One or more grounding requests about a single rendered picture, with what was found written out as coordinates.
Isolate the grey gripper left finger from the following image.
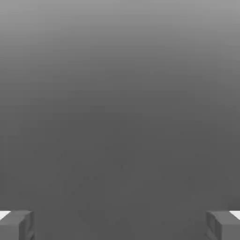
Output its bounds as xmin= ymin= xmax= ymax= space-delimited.
xmin=0 ymin=210 xmax=36 ymax=240

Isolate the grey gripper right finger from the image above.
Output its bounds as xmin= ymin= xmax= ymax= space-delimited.
xmin=205 ymin=210 xmax=240 ymax=240

